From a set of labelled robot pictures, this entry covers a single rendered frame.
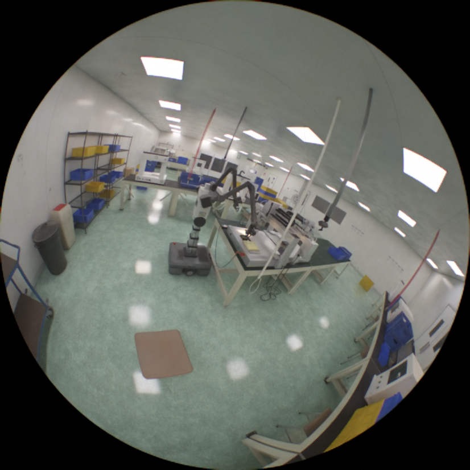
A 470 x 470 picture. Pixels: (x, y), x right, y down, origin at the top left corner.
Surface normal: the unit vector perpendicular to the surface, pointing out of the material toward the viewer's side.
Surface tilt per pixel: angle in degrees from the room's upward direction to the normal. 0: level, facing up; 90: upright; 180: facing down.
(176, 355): 4
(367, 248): 90
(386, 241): 90
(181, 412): 0
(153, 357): 1
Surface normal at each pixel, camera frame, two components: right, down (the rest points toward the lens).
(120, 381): 0.36, -0.82
